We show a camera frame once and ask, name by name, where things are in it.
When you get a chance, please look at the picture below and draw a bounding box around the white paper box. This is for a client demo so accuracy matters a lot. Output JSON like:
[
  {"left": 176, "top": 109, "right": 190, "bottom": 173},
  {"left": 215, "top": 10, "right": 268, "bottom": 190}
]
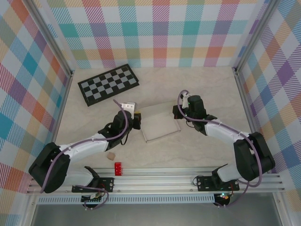
[{"left": 140, "top": 100, "right": 181, "bottom": 144}]

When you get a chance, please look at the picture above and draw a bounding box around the black and grey checkerboard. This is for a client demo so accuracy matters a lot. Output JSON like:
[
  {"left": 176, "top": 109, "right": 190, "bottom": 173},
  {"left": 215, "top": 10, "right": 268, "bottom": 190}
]
[{"left": 78, "top": 64, "right": 141, "bottom": 107}]

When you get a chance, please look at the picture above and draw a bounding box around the small controller board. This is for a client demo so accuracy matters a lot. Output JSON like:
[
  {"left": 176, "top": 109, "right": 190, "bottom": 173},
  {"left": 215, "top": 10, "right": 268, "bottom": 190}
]
[
  {"left": 214, "top": 192, "right": 232, "bottom": 206},
  {"left": 81, "top": 192, "right": 105, "bottom": 205}
]

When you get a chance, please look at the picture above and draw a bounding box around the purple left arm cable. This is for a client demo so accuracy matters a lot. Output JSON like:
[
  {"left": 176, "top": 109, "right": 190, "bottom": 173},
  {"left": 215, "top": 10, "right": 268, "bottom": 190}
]
[{"left": 40, "top": 99, "right": 129, "bottom": 210}]

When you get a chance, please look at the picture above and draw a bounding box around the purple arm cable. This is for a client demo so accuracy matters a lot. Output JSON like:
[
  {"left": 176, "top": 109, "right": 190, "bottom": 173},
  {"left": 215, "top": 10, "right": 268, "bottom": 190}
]
[
  {"left": 40, "top": 99, "right": 129, "bottom": 210},
  {"left": 178, "top": 89, "right": 263, "bottom": 209}
]

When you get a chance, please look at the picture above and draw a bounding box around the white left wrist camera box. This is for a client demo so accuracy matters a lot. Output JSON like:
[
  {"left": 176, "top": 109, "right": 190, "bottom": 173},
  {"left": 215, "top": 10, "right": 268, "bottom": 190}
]
[{"left": 120, "top": 101, "right": 137, "bottom": 114}]

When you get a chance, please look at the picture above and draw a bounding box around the aluminium side rail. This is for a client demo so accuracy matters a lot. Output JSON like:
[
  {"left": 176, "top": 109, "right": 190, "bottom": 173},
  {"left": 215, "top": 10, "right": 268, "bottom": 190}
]
[
  {"left": 232, "top": 67, "right": 270, "bottom": 174},
  {"left": 42, "top": 70, "right": 75, "bottom": 177}
]

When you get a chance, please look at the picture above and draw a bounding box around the aluminium rail frame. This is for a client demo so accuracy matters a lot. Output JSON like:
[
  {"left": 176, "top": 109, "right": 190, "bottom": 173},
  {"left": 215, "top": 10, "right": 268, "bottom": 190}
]
[{"left": 26, "top": 166, "right": 286, "bottom": 195}]

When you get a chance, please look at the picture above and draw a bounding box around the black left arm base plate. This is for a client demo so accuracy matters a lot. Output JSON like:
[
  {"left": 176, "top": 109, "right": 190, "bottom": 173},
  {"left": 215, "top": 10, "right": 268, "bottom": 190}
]
[{"left": 71, "top": 177, "right": 115, "bottom": 193}]

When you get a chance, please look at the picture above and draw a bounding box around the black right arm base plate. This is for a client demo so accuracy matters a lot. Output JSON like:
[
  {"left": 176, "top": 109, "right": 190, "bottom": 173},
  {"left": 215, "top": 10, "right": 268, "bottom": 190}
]
[{"left": 196, "top": 175, "right": 240, "bottom": 192}]

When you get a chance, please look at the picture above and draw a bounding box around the slotted white cable duct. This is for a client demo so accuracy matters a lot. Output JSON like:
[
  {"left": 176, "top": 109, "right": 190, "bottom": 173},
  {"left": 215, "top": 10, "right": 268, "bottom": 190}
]
[{"left": 37, "top": 193, "right": 216, "bottom": 205}]

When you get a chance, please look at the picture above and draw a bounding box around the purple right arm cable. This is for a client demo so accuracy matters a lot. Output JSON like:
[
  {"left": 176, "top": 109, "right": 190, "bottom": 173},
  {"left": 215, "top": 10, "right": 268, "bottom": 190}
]
[{"left": 178, "top": 89, "right": 263, "bottom": 209}]

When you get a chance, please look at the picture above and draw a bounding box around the aluminium corner post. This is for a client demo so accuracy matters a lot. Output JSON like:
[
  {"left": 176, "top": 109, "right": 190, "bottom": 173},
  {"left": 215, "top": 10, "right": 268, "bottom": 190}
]
[
  {"left": 231, "top": 0, "right": 279, "bottom": 73},
  {"left": 23, "top": 0, "right": 75, "bottom": 80}
]

